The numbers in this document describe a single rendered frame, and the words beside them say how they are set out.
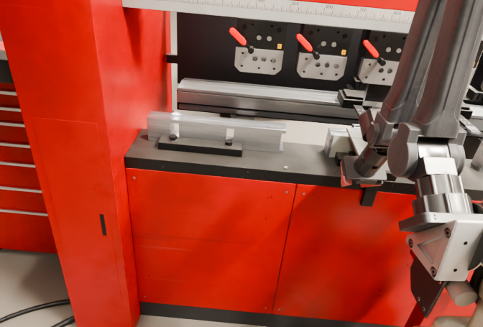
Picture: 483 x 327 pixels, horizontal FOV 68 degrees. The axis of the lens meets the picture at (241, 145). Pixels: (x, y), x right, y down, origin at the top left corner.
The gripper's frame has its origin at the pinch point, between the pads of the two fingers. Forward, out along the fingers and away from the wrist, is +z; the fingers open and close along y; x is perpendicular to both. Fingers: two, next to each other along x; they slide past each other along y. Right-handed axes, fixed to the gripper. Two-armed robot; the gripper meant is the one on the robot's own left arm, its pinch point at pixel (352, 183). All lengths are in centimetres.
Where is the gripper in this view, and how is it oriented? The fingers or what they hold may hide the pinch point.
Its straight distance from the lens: 102.0
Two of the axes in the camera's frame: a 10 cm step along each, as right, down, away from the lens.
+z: -0.9, 5.3, 8.4
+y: -10.0, -0.5, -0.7
